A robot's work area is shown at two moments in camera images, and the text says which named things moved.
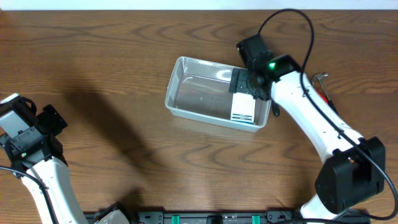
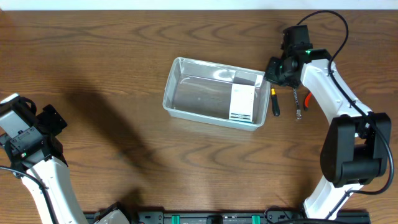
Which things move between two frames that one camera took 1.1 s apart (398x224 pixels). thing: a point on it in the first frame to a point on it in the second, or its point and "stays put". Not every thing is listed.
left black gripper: [50, 121] stays put
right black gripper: [263, 94] to [273, 62]
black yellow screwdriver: [275, 109] stays put
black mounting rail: [247, 217] stays put
